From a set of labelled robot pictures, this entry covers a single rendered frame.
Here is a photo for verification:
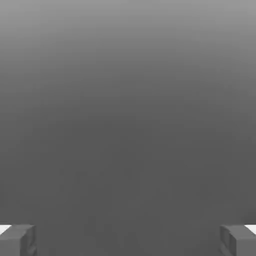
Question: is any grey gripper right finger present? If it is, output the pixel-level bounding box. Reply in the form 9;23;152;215
219;223;256;256

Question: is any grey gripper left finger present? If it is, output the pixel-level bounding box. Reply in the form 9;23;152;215
0;223;38;256

